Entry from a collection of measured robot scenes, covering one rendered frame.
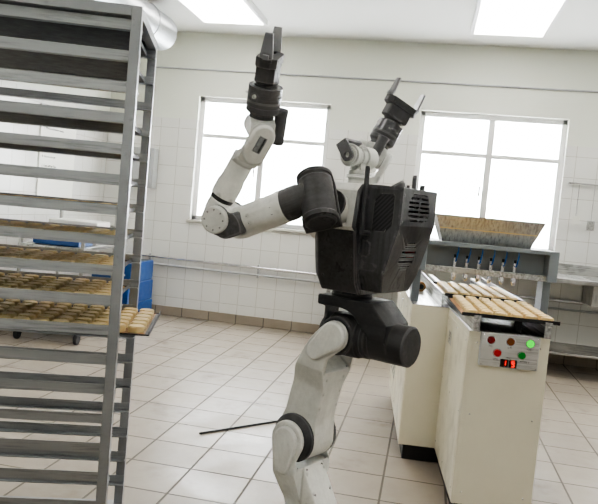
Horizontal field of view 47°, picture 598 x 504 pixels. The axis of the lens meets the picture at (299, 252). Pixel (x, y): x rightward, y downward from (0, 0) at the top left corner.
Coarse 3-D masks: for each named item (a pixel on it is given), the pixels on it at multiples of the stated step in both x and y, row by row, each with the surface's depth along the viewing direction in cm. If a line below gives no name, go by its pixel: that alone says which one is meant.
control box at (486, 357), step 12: (480, 336) 290; (504, 336) 287; (516, 336) 286; (528, 336) 288; (480, 348) 288; (492, 348) 287; (504, 348) 287; (516, 348) 287; (528, 348) 286; (480, 360) 288; (492, 360) 288; (516, 360) 287; (528, 360) 286
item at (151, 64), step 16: (144, 96) 243; (144, 112) 243; (144, 144) 244; (144, 176) 245; (144, 192) 245; (144, 208) 246; (128, 352) 249; (128, 368) 249; (128, 400) 250; (128, 416) 251
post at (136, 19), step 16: (128, 64) 198; (128, 80) 198; (128, 96) 199; (128, 112) 199; (128, 128) 199; (128, 144) 200; (128, 160) 200; (128, 176) 200; (128, 192) 201; (128, 208) 203; (112, 272) 202; (112, 288) 202; (112, 304) 202; (112, 320) 203; (112, 336) 203; (112, 352) 204; (112, 368) 204; (112, 384) 204; (112, 400) 205; (112, 416) 206; (96, 496) 206
